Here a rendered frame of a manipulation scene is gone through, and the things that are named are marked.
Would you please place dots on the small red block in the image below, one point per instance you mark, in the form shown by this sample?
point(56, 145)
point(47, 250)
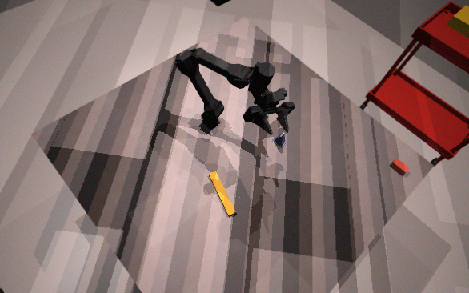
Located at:
point(399, 166)

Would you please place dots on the yellow bar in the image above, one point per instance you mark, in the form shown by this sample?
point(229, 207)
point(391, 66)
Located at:
point(222, 193)

